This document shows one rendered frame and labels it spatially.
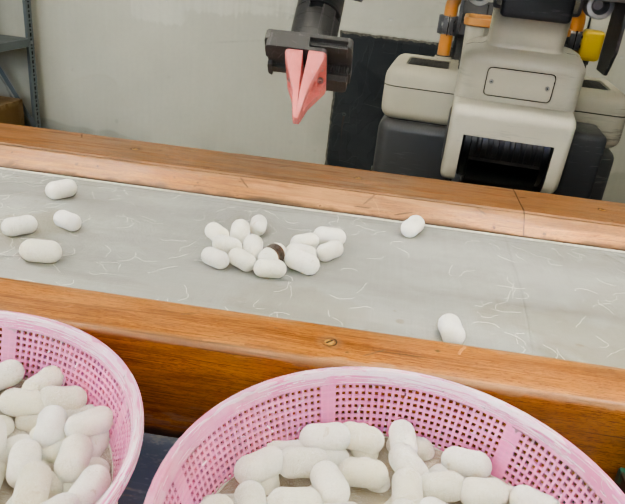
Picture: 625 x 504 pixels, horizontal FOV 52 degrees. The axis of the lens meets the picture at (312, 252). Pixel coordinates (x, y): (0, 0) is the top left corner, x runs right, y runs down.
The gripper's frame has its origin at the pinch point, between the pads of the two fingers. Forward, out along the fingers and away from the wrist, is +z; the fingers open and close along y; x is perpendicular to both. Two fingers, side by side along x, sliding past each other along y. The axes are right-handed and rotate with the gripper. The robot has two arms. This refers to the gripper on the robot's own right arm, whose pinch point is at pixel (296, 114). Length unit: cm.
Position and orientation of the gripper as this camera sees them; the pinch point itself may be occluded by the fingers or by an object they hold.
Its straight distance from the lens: 75.1
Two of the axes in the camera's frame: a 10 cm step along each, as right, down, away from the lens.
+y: 9.9, 1.5, -0.8
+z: -1.7, 9.0, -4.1
